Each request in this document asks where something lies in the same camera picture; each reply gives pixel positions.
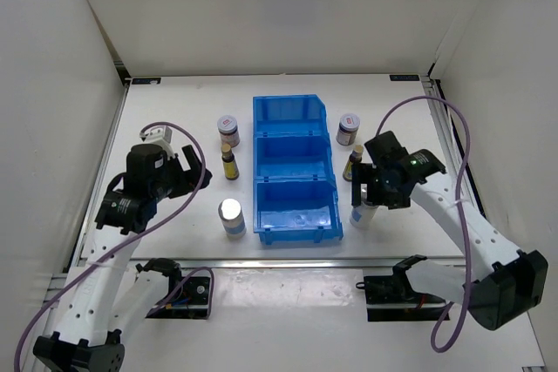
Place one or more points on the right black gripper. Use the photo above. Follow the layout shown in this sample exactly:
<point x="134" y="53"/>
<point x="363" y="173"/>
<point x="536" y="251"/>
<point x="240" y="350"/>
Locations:
<point x="364" y="173"/>

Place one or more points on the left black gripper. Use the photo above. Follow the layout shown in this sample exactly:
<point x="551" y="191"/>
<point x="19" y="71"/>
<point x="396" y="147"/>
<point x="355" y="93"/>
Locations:
<point x="188" y="179"/>

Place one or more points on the yellow small bottle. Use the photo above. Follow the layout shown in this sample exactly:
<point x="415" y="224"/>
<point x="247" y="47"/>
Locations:
<point x="354" y="158"/>
<point x="230" y="167"/>

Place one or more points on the silver-lid shaker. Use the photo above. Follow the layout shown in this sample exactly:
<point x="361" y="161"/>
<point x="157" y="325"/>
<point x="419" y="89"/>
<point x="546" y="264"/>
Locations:
<point x="231" y="215"/>
<point x="361" y="216"/>

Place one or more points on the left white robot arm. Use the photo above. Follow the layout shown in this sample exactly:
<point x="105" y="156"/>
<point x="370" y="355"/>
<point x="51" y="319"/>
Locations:
<point x="93" y="331"/>

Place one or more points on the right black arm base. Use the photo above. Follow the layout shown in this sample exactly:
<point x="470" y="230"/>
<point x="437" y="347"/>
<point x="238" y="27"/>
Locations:
<point x="385" y="304"/>

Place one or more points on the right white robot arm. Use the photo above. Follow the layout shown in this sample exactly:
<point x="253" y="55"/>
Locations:
<point x="500" y="281"/>

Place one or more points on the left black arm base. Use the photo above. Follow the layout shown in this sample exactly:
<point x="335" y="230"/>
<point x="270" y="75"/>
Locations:
<point x="193" y="301"/>

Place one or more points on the blue three-compartment bin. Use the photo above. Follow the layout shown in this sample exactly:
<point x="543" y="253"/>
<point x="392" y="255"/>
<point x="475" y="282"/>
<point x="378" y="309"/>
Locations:
<point x="295" y="188"/>

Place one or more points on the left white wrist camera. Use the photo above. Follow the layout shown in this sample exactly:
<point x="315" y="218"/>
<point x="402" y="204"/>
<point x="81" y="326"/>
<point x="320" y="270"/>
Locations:
<point x="160" y="135"/>

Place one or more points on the aluminium front rail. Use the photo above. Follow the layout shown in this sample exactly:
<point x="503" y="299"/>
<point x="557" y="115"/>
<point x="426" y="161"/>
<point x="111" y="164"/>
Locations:
<point x="58" y="280"/>

